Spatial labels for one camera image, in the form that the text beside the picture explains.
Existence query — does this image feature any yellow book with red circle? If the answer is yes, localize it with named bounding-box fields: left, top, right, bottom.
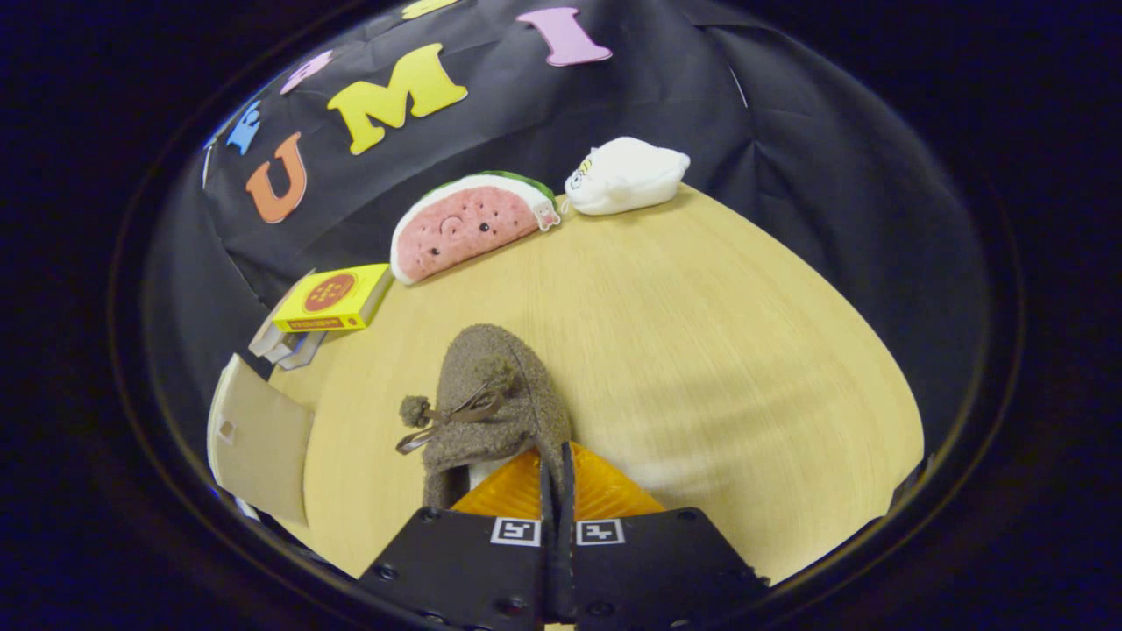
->
left=273, top=263, right=394, bottom=333

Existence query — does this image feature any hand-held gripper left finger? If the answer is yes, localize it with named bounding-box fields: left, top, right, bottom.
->
left=355, top=441, right=563, bottom=631

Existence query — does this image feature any brown fuzzy shoe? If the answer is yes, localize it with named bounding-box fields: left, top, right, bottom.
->
left=396, top=324, right=575, bottom=509

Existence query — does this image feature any blue book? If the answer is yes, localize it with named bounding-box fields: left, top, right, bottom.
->
left=279, top=331, right=330, bottom=371

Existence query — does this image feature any cream storage box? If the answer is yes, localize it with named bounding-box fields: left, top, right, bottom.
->
left=208, top=353, right=315, bottom=527

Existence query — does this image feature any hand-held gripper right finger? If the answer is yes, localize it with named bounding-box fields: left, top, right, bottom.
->
left=559, top=441, right=772, bottom=631

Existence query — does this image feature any black backdrop cloth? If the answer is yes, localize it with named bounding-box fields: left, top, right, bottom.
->
left=145, top=0, right=991, bottom=492

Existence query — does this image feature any white plush toy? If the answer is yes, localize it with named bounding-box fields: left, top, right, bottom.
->
left=564, top=136, right=692, bottom=216

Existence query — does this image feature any watermelon slice plush toy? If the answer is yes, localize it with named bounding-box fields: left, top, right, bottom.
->
left=390, top=171, right=562, bottom=286

